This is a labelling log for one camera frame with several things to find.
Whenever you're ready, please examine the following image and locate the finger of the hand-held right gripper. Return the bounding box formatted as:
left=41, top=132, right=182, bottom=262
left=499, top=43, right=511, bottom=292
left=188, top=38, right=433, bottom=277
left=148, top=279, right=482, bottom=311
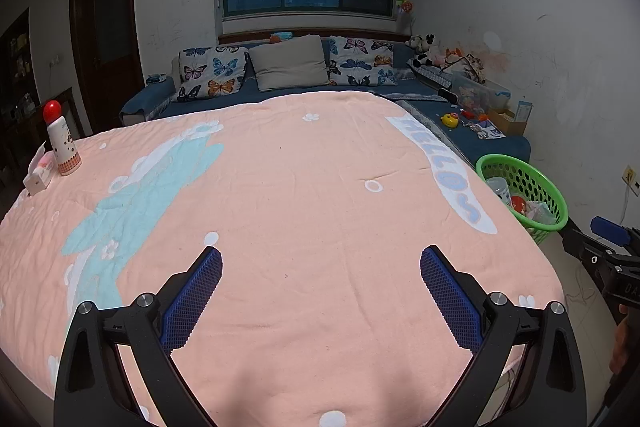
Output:
left=590, top=216, right=633, bottom=249
left=560, top=223, right=616, bottom=278

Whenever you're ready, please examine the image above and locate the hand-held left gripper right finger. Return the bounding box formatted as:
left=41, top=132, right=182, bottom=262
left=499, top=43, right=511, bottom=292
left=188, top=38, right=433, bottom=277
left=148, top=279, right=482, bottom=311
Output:
left=420, top=245, right=588, bottom=427

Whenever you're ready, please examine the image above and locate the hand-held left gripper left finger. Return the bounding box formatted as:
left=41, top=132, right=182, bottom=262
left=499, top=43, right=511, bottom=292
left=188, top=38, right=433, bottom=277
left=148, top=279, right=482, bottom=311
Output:
left=54, top=246, right=224, bottom=427

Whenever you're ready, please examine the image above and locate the clear plastic bag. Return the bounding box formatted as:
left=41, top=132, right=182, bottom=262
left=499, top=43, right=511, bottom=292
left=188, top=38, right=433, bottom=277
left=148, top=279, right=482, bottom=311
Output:
left=525, top=201, right=557, bottom=226

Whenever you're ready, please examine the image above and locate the green plastic mesh basket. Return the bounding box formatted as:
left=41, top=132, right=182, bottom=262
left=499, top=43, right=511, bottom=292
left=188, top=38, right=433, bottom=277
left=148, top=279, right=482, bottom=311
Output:
left=475, top=154, right=570, bottom=244

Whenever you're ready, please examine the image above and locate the clear cup with red print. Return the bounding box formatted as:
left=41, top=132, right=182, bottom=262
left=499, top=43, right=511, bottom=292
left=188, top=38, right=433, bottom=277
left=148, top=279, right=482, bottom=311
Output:
left=486, top=177, right=512, bottom=208

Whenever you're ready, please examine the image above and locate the person's right hand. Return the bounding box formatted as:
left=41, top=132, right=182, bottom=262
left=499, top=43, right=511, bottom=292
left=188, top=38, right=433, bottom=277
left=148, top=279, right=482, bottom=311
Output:
left=610, top=304, right=640, bottom=375

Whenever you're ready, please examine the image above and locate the blue sofa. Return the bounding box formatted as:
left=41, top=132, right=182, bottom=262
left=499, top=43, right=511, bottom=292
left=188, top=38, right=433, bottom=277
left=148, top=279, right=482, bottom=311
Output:
left=119, top=36, right=532, bottom=168

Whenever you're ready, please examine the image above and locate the pink printed blanket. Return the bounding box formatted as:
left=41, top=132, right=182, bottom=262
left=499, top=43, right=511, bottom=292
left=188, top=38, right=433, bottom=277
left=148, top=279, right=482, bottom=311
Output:
left=0, top=90, right=566, bottom=427

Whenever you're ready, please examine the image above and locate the printed booklet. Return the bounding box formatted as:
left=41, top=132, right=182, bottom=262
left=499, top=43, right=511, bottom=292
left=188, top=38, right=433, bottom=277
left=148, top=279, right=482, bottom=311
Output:
left=470, top=122, right=506, bottom=140

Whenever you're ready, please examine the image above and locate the cardboard box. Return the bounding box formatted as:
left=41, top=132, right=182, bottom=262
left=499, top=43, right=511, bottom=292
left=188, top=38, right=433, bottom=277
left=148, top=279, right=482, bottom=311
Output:
left=487, top=107, right=528, bottom=135

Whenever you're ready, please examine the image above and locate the clear plastic storage box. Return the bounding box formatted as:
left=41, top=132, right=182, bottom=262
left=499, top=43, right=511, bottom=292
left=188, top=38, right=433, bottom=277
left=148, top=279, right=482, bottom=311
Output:
left=450, top=72, right=512, bottom=112

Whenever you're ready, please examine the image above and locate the small white pink box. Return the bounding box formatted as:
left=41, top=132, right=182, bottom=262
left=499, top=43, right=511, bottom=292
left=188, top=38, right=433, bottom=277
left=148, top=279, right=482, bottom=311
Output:
left=22, top=144, right=56, bottom=196

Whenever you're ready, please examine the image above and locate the white bottle with red cap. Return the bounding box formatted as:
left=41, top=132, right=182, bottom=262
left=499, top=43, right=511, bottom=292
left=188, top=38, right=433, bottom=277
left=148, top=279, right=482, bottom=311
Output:
left=42, top=100, right=83, bottom=178

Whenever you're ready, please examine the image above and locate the butterfly print cushion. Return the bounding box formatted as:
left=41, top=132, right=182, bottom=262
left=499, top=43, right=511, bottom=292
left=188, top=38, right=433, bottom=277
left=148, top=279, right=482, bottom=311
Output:
left=327, top=36, right=399, bottom=86
left=171, top=45, right=249, bottom=104

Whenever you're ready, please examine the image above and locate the wooden chair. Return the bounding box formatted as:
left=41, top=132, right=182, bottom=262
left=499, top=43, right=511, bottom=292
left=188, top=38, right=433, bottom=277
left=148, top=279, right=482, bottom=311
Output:
left=50, top=87, right=93, bottom=140

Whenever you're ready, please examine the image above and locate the white toy keyboard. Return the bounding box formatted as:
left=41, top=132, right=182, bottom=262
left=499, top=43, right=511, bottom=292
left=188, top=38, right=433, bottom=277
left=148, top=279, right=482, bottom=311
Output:
left=409, top=58, right=453, bottom=90

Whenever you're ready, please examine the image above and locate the grey cushion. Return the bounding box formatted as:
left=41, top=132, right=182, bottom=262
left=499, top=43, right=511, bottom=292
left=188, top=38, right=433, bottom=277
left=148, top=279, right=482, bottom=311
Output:
left=248, top=34, right=331, bottom=92

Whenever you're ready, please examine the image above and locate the black white cow plush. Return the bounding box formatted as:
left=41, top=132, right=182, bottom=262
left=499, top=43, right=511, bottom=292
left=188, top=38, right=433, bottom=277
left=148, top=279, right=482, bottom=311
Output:
left=406, top=33, right=437, bottom=68

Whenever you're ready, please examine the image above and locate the dark wooden door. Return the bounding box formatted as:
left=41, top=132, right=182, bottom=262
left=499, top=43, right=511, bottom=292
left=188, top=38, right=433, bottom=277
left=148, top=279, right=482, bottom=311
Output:
left=69, top=0, right=146, bottom=135

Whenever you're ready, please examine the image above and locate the dark display cabinet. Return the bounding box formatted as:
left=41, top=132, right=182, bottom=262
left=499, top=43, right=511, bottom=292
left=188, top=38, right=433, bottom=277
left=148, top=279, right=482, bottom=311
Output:
left=0, top=7, right=38, bottom=148

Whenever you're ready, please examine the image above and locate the colourful toy pinwheel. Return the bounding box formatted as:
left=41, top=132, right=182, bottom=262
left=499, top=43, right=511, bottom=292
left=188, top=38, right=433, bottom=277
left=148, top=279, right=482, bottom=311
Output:
left=393, top=0, right=416, bottom=35

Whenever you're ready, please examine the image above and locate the wall socket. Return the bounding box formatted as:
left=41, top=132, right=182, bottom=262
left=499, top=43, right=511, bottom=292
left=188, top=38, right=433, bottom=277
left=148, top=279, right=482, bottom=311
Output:
left=621, top=164, right=640, bottom=196

